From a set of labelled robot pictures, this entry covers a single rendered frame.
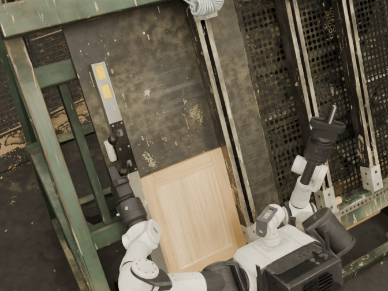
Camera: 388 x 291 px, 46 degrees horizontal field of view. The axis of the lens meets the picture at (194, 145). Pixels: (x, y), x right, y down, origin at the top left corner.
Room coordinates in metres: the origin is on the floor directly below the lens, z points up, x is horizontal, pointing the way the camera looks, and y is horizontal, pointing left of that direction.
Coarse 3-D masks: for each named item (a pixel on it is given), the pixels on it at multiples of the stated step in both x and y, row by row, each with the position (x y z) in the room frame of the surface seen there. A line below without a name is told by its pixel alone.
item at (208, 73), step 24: (192, 0) 1.58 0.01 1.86; (216, 0) 1.51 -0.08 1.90; (192, 24) 1.60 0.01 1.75; (216, 48) 1.56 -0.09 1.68; (216, 72) 1.51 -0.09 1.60; (216, 96) 1.46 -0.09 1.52; (216, 120) 1.43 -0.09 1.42; (240, 168) 1.33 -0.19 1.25; (240, 192) 1.27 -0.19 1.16; (240, 216) 1.24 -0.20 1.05
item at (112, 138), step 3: (117, 129) 1.27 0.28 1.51; (120, 129) 1.26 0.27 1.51; (117, 132) 1.26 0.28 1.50; (120, 132) 1.25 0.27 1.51; (111, 135) 1.17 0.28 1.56; (114, 135) 1.17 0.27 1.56; (117, 135) 1.21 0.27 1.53; (120, 135) 1.25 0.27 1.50; (108, 138) 1.17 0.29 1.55; (111, 138) 1.16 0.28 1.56; (114, 138) 1.16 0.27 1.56; (117, 138) 1.17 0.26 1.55; (108, 141) 1.16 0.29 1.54; (111, 141) 1.15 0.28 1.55; (114, 141) 1.15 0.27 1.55; (117, 141) 1.16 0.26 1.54; (111, 144) 1.15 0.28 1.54; (114, 144) 1.15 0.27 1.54
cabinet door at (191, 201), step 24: (168, 168) 1.27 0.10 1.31; (192, 168) 1.30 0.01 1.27; (216, 168) 1.34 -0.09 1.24; (144, 192) 1.19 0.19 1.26; (168, 192) 1.22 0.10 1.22; (192, 192) 1.25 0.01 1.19; (216, 192) 1.28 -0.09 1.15; (168, 216) 1.16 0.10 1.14; (192, 216) 1.19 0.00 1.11; (216, 216) 1.22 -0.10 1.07; (168, 240) 1.10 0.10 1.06; (192, 240) 1.13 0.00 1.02; (216, 240) 1.16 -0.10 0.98; (240, 240) 1.19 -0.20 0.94; (168, 264) 1.04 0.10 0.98; (192, 264) 1.07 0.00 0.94
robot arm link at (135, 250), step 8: (128, 248) 0.82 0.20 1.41; (136, 248) 0.81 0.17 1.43; (144, 248) 0.82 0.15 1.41; (128, 256) 0.77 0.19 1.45; (136, 256) 0.77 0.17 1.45; (144, 256) 0.79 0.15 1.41; (128, 264) 0.73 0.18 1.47; (120, 272) 0.71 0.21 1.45; (128, 272) 0.69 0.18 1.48; (120, 280) 0.69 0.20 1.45; (128, 280) 0.67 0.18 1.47; (136, 280) 0.66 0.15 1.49; (120, 288) 0.67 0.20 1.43; (128, 288) 0.66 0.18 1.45; (136, 288) 0.65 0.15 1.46; (144, 288) 0.65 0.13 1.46
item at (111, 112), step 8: (96, 64) 1.38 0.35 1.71; (104, 64) 1.39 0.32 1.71; (96, 80) 1.35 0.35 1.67; (104, 80) 1.36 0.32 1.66; (96, 88) 1.36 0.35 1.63; (112, 88) 1.35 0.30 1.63; (104, 104) 1.31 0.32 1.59; (112, 104) 1.32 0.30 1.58; (104, 112) 1.32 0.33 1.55; (112, 112) 1.30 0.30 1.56; (112, 120) 1.29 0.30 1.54; (120, 120) 1.30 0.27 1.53; (120, 160) 1.22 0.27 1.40; (128, 176) 1.19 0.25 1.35; (136, 176) 1.20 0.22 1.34; (136, 184) 1.18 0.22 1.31; (136, 192) 1.16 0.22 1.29; (144, 200) 1.15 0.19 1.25; (160, 248) 1.06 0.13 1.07; (152, 256) 1.03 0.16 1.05; (160, 256) 1.04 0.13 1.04; (160, 264) 1.02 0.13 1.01; (168, 272) 1.01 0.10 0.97
